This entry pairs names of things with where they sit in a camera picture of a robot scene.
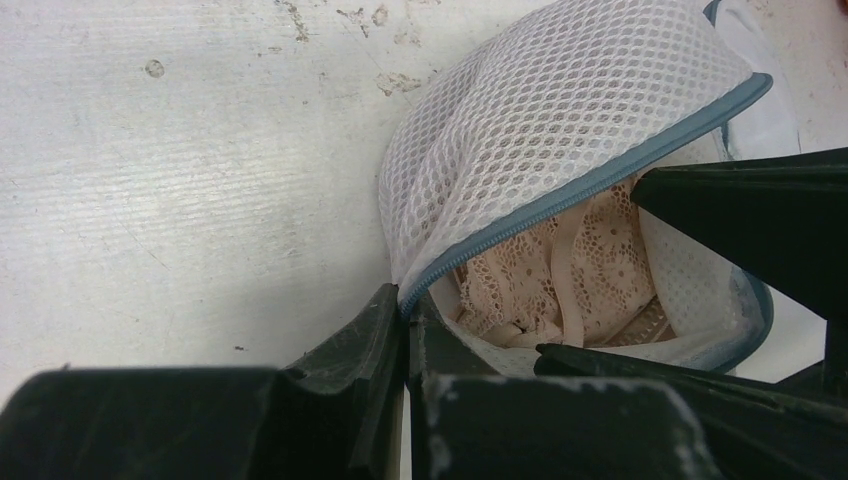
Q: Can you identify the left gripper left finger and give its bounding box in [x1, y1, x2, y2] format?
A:
[1, 284, 406, 479]

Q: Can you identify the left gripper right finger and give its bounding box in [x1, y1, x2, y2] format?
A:
[407, 296, 721, 479]

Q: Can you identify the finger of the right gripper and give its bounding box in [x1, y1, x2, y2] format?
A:
[534, 344, 847, 479]
[629, 146, 848, 326]

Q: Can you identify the beige lace bra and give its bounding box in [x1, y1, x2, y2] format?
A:
[454, 178, 676, 348]

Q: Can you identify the blue-trimmed mesh laundry bag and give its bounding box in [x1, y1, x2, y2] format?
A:
[378, 1, 800, 376]

